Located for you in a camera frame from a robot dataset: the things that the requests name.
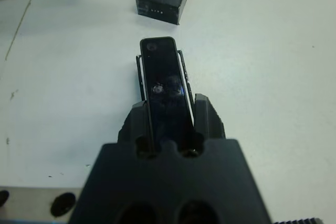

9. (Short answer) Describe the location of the black box base white insert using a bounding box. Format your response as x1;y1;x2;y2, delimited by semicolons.
135;49;191;104

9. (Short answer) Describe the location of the slim black camera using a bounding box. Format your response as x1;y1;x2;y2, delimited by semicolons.
140;36;197;156

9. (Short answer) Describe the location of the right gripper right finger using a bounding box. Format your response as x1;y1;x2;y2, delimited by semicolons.
193;93;226;142

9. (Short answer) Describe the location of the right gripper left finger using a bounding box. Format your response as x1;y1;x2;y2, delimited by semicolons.
118;100;154;158

